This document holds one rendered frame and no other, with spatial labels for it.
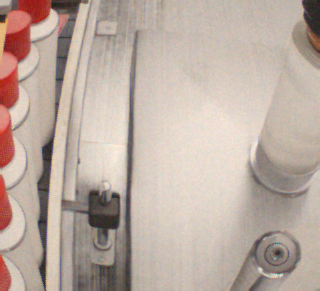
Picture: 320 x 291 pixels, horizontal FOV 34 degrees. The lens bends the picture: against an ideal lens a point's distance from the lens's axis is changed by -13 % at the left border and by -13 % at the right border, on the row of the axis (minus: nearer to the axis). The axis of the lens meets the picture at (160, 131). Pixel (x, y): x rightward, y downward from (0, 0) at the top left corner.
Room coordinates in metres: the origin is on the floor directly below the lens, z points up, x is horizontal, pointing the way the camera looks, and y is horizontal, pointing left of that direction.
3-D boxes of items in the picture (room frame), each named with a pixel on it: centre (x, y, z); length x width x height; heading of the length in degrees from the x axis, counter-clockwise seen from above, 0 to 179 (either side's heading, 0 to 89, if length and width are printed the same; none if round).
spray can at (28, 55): (0.31, 0.13, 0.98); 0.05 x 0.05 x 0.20
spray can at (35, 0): (0.36, 0.13, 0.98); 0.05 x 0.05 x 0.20
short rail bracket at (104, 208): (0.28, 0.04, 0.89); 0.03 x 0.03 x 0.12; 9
